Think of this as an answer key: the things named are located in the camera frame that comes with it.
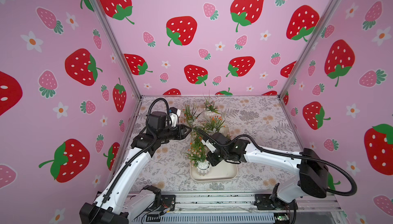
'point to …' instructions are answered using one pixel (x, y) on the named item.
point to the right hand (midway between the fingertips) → (204, 162)
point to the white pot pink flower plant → (195, 135)
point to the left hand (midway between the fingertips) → (190, 128)
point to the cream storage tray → (222, 171)
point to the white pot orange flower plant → (214, 123)
